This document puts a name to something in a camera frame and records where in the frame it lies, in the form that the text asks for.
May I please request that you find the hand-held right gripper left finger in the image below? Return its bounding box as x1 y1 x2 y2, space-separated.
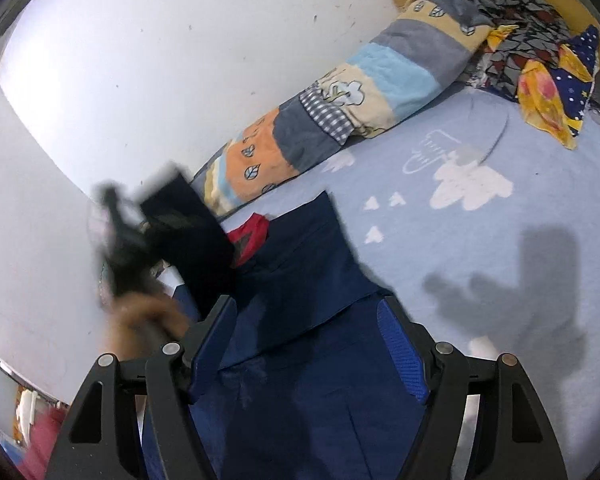
45 295 239 480

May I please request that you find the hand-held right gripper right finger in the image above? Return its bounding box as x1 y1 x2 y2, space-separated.
376 295 569 480

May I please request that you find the navy blue garment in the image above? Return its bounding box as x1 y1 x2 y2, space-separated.
140 190 431 480

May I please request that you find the person's left hand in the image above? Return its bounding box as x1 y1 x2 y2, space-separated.
102 292 193 361

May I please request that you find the light blue cloud-print bedsheet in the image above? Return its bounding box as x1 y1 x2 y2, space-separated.
157 80 600 480

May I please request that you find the patchwork rolled quilt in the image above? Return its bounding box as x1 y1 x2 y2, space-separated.
192 0 496 217

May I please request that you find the yellow and navy star cloth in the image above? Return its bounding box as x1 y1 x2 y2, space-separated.
516 25 600 151

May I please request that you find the grey red patterned cloth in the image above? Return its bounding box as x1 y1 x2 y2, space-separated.
450 0 578 103

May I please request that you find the thin grey cable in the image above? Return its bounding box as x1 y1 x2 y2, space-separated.
467 95 512 167

